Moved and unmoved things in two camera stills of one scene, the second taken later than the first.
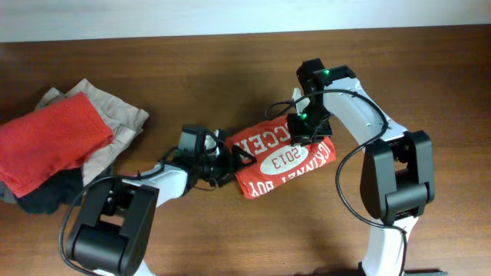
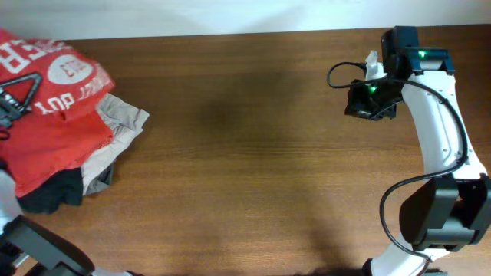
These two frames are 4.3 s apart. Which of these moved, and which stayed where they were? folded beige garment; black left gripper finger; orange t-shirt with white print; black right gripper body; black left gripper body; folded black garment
Moved: black right gripper body; orange t-shirt with white print; black left gripper finger; black left gripper body
Stayed: folded beige garment; folded black garment
